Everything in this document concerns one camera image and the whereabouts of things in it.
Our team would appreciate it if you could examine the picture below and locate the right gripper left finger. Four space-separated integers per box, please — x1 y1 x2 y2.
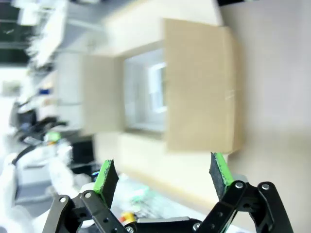
42 159 129 233

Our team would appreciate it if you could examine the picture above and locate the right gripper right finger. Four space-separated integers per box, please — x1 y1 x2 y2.
198 151 294 233

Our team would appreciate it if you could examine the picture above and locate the brown cardboard shipping box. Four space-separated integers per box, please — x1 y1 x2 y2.
81 18 245 155

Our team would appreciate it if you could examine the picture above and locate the clear plastic gift packet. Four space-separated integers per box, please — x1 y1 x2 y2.
116 173 168 219

